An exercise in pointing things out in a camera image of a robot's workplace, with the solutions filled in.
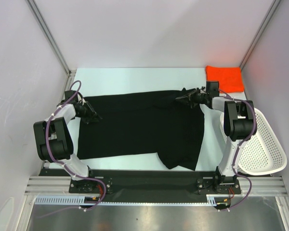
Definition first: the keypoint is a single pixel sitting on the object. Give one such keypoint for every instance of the black t-shirt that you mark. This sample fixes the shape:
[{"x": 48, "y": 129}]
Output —
[{"x": 144, "y": 123}]

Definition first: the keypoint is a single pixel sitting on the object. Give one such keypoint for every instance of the white perforated plastic basket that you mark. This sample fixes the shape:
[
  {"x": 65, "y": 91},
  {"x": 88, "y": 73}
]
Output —
[{"x": 263, "y": 153}]

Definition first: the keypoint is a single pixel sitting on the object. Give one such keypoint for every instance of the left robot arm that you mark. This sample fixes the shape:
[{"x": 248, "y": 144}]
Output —
[{"x": 54, "y": 143}]

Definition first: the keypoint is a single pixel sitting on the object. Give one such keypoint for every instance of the folded orange t-shirt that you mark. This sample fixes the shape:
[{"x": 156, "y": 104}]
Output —
[{"x": 229, "y": 78}]

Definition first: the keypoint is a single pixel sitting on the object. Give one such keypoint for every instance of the left aluminium corner post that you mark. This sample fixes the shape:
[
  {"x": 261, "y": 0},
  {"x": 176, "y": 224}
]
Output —
[{"x": 48, "y": 34}]

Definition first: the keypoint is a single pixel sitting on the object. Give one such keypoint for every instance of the aluminium corner post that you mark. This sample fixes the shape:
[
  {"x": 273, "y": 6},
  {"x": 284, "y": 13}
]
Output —
[
  {"x": 260, "y": 32},
  {"x": 48, "y": 34}
]

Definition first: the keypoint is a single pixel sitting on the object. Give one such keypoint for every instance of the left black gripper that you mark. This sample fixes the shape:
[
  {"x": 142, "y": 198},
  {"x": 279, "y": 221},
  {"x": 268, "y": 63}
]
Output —
[{"x": 92, "y": 116}]

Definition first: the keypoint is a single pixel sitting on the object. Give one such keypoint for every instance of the aluminium frame rail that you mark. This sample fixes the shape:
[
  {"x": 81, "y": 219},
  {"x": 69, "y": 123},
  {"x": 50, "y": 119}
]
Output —
[{"x": 256, "y": 186}]

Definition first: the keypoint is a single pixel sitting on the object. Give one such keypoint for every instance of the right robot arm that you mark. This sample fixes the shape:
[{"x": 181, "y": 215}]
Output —
[{"x": 239, "y": 125}]

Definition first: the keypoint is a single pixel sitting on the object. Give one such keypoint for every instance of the white slotted cable duct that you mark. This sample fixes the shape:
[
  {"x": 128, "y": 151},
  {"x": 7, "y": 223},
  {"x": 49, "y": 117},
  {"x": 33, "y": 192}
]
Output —
[{"x": 89, "y": 201}]

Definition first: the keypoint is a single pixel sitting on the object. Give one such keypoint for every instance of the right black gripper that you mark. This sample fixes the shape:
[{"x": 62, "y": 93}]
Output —
[{"x": 191, "y": 97}]

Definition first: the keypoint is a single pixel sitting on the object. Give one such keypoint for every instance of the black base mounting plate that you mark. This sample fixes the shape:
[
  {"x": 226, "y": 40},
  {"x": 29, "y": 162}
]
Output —
[{"x": 160, "y": 197}]

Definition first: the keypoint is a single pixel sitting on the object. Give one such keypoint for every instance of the right aluminium corner post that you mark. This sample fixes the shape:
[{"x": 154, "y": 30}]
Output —
[{"x": 260, "y": 32}]

